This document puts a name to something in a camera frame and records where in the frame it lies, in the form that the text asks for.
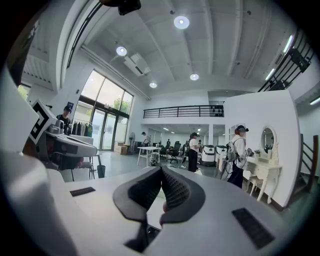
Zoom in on ceiling air conditioner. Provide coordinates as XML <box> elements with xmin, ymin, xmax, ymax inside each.
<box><xmin>123</xmin><ymin>52</ymin><xmax>151</xmax><ymax>77</ymax></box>

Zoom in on black balcony railing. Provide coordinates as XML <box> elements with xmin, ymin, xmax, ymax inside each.
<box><xmin>142</xmin><ymin>104</ymin><xmax>225</xmax><ymax>119</ymax></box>

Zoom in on black head camera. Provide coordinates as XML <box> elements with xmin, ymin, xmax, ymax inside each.
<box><xmin>117</xmin><ymin>0</ymin><xmax>142</xmax><ymax>16</ymax></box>

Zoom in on black office chair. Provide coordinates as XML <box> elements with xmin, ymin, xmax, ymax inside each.
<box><xmin>169</xmin><ymin>140</ymin><xmax>182</xmax><ymax>164</ymax></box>

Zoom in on white stool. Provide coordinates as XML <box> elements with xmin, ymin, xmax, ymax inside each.
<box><xmin>248</xmin><ymin>174</ymin><xmax>264</xmax><ymax>196</ymax></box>

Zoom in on grey backpack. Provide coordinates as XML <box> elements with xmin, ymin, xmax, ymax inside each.
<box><xmin>225</xmin><ymin>138</ymin><xmax>241</xmax><ymax>163</ymax></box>

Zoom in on clothes rack with garments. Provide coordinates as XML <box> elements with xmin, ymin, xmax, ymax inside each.
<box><xmin>71</xmin><ymin>119</ymin><xmax>94</xmax><ymax>138</ymax></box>

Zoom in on white dressing table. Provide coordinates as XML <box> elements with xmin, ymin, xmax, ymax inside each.
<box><xmin>242</xmin><ymin>155</ymin><xmax>284</xmax><ymax>204</ymax></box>

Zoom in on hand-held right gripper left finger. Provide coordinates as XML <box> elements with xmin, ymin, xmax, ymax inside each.
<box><xmin>112</xmin><ymin>165</ymin><xmax>164</xmax><ymax>253</ymax></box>

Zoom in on brown wooden stair rail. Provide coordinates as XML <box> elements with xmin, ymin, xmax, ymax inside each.
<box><xmin>299</xmin><ymin>133</ymin><xmax>320</xmax><ymax>194</ymax></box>

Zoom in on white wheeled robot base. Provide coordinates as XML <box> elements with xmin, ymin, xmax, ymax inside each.
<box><xmin>200</xmin><ymin>144</ymin><xmax>216</xmax><ymax>167</ymax></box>
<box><xmin>215</xmin><ymin>144</ymin><xmax>229</xmax><ymax>165</ymax></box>

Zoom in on cardboard boxes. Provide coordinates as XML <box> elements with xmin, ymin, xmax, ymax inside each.
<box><xmin>114</xmin><ymin>141</ymin><xmax>129</xmax><ymax>156</ymax></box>

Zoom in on black staircase railing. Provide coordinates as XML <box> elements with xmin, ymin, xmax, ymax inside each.
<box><xmin>257</xmin><ymin>28</ymin><xmax>316</xmax><ymax>93</ymax></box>

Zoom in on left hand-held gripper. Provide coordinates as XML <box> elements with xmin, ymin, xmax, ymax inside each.
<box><xmin>23</xmin><ymin>98</ymin><xmax>99</xmax><ymax>172</ymax></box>

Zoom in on black waste bin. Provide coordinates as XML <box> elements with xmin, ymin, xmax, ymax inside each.
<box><xmin>96</xmin><ymin>164</ymin><xmax>107</xmax><ymax>179</ymax></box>

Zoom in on glass entrance door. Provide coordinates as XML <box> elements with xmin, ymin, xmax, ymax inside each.
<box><xmin>91</xmin><ymin>108</ymin><xmax>131</xmax><ymax>152</ymax></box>

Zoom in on oval white-framed mirror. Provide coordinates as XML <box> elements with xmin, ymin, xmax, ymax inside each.
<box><xmin>260</xmin><ymin>124</ymin><xmax>279</xmax><ymax>155</ymax></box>

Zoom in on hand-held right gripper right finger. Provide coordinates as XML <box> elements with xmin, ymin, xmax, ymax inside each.
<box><xmin>159</xmin><ymin>165</ymin><xmax>207</xmax><ymax>226</ymax></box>

